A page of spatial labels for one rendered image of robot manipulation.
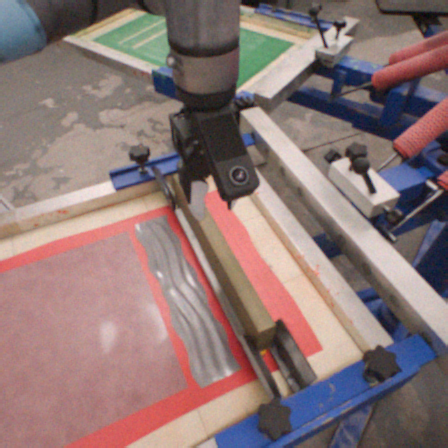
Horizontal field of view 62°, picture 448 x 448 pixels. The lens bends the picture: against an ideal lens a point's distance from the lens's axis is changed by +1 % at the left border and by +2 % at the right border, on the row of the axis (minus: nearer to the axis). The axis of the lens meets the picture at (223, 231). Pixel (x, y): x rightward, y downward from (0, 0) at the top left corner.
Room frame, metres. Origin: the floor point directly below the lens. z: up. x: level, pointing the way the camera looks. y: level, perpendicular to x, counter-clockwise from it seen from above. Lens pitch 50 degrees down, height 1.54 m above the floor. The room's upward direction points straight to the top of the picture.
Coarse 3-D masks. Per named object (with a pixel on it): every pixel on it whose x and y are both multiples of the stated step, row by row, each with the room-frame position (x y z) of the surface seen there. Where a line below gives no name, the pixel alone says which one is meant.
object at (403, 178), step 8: (392, 168) 0.58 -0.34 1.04; (400, 168) 0.58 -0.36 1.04; (408, 168) 0.58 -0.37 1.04; (384, 176) 0.56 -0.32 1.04; (392, 176) 0.56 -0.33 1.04; (400, 176) 0.56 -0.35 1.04; (408, 176) 0.56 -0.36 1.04; (416, 176) 0.56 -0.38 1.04; (392, 184) 0.53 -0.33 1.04; (400, 184) 0.53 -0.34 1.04; (408, 184) 0.53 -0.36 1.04; (416, 184) 0.53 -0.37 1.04; (424, 184) 0.54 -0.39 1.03; (400, 192) 0.52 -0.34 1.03; (408, 192) 0.53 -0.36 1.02; (416, 192) 0.54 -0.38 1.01; (400, 200) 0.52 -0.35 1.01; (408, 200) 0.53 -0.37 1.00
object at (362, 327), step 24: (72, 192) 0.56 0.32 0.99; (96, 192) 0.56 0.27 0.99; (120, 192) 0.57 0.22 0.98; (144, 192) 0.59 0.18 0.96; (264, 192) 0.56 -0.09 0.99; (0, 216) 0.50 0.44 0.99; (24, 216) 0.50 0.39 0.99; (48, 216) 0.51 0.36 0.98; (72, 216) 0.52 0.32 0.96; (264, 216) 0.52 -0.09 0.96; (288, 216) 0.50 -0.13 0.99; (288, 240) 0.44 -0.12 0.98; (312, 240) 0.44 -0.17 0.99; (312, 264) 0.38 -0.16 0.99; (336, 288) 0.33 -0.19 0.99; (336, 312) 0.30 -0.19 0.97; (360, 312) 0.29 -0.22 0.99; (360, 336) 0.25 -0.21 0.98; (384, 336) 0.25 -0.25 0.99
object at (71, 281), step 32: (128, 224) 0.51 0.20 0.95; (224, 224) 0.51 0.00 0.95; (32, 256) 0.42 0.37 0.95; (64, 256) 0.42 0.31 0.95; (96, 256) 0.42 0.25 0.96; (128, 256) 0.42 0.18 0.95; (192, 256) 0.42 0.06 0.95; (256, 256) 0.42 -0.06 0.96; (0, 288) 0.35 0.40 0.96; (32, 288) 0.35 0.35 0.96; (64, 288) 0.35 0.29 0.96; (96, 288) 0.35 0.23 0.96; (128, 288) 0.35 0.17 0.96; (160, 288) 0.35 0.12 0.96; (0, 320) 0.29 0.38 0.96; (32, 320) 0.29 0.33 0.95; (64, 320) 0.29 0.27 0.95; (0, 352) 0.23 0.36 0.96
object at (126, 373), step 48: (96, 336) 0.26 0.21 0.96; (144, 336) 0.26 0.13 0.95; (0, 384) 0.19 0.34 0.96; (48, 384) 0.18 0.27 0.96; (96, 384) 0.18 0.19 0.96; (144, 384) 0.18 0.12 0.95; (192, 384) 0.18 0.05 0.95; (240, 384) 0.18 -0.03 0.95; (0, 432) 0.12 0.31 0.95; (48, 432) 0.12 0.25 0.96; (96, 432) 0.12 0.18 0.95; (144, 432) 0.12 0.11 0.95
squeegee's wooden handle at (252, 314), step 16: (176, 176) 0.54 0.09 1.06; (176, 192) 0.53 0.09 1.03; (192, 224) 0.45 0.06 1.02; (208, 224) 0.42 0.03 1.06; (208, 240) 0.38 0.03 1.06; (224, 240) 0.38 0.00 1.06; (208, 256) 0.38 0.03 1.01; (224, 256) 0.35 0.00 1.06; (224, 272) 0.32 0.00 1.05; (240, 272) 0.32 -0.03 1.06; (224, 288) 0.32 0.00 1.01; (240, 288) 0.29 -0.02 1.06; (240, 304) 0.27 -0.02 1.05; (256, 304) 0.26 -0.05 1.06; (240, 320) 0.26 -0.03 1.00; (256, 320) 0.24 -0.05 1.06; (272, 320) 0.24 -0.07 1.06; (256, 336) 0.22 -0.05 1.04; (272, 336) 0.23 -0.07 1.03
